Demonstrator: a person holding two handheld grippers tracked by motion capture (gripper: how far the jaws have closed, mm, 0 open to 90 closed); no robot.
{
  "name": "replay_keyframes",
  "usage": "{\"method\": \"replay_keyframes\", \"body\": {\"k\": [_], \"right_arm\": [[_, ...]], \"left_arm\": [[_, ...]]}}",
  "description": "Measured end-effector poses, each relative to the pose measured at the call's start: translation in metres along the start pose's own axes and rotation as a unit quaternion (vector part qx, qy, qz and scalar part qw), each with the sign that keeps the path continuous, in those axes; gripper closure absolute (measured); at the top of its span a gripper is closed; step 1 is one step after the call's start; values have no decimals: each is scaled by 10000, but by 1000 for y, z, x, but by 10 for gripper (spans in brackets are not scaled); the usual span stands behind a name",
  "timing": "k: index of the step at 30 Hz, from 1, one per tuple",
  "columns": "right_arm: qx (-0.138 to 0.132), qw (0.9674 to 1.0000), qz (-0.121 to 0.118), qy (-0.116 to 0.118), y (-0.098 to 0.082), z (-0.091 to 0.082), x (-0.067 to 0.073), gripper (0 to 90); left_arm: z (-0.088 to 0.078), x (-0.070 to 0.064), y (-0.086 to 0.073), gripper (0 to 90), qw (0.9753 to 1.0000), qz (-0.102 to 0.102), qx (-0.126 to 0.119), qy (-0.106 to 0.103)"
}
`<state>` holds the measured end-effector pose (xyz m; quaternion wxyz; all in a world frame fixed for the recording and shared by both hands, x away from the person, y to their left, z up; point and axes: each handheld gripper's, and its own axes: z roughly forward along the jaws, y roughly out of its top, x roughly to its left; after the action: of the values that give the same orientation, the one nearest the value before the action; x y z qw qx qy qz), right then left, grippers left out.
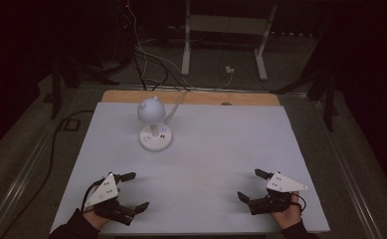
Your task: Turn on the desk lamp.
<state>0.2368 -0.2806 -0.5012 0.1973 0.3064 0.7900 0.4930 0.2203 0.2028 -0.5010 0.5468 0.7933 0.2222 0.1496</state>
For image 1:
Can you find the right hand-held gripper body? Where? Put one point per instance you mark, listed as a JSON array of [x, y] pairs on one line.
[[284, 184]]

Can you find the white desk lamp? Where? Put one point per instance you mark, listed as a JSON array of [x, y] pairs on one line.
[[151, 111]]

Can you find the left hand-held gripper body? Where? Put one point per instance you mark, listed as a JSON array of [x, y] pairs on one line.
[[107, 191]]

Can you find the black tripod stand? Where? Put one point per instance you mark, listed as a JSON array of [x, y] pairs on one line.
[[328, 99], [55, 86]]

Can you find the white plug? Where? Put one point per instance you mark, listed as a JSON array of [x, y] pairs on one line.
[[229, 69]]

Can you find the white metal stand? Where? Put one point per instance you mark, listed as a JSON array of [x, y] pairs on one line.
[[186, 43]]

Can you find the person's left hand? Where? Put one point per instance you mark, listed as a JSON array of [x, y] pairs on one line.
[[93, 217]]

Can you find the person's right hand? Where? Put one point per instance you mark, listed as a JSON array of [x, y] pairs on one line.
[[289, 217]]

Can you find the white table sheet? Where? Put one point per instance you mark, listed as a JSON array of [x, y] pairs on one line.
[[214, 159]]

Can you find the metal floor rail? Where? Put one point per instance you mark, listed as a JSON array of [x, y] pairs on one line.
[[22, 179], [347, 172]]

